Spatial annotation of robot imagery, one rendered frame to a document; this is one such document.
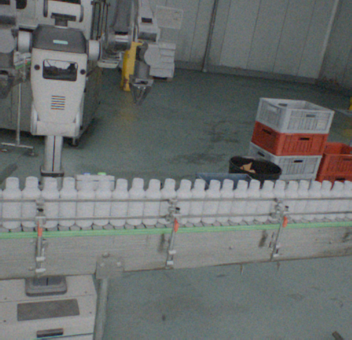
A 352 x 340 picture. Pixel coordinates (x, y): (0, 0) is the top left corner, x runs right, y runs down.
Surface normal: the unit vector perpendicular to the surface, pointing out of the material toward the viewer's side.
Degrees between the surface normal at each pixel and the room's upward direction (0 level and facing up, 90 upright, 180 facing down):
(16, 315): 0
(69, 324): 31
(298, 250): 90
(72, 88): 90
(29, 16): 90
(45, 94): 90
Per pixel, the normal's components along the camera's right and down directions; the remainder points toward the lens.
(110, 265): 0.33, 0.38
